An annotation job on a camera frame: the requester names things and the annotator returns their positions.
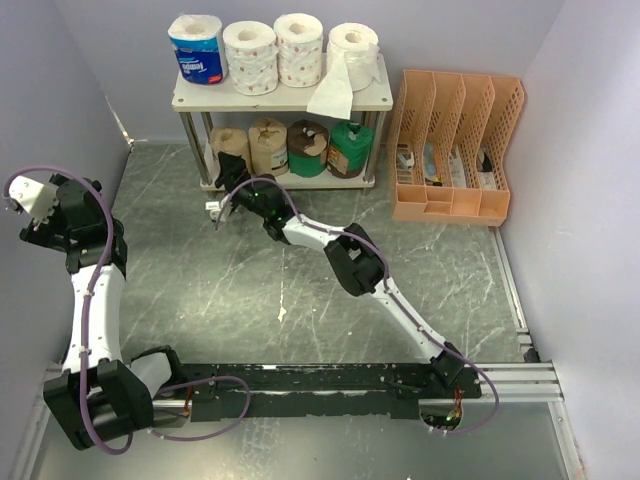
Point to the aluminium extrusion rail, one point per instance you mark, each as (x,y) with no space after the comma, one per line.
(528,381)

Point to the rose-print roll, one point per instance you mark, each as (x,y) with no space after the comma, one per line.
(251,54)
(300,42)

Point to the orange plastic file organizer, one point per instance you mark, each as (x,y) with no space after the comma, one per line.
(447,143)

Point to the brown roll black print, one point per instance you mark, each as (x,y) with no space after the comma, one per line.
(233,141)

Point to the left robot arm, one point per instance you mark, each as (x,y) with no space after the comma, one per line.
(97,397)

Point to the green roll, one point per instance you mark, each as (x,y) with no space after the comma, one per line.
(307,147)
(349,148)

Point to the tan roll with label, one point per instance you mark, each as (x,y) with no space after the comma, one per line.
(268,147)

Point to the blue Tempo roll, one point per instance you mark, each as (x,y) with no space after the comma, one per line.
(197,44)

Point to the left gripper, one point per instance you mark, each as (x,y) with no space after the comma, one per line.
(48,233)

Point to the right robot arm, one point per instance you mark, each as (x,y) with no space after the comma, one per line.
(358,265)

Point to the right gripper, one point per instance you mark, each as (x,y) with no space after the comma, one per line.
(232,167)

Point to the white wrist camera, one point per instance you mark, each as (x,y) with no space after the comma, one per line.
(33,197)
(218,210)

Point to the plain white paper towel roll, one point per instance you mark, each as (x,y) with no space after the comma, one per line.
(351,66)

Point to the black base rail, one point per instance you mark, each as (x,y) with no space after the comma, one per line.
(232,407)

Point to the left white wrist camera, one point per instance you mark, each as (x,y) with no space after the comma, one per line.
(33,197)

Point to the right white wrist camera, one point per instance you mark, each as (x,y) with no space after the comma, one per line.
(218,210)

